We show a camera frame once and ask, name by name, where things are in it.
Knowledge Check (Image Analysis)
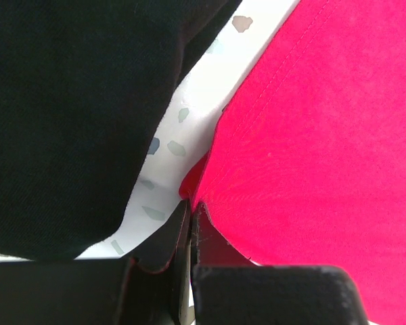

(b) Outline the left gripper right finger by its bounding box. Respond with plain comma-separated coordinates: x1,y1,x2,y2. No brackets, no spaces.
191,203,368,325

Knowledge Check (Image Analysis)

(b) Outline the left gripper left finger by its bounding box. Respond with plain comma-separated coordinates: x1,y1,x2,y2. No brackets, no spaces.
0,200,191,324

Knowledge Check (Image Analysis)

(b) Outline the pink t shirt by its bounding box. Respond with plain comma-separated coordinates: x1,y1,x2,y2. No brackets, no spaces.
179,1,406,324

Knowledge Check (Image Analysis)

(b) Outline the folded black t shirt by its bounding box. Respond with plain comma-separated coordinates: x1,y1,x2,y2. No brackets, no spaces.
0,1,238,261

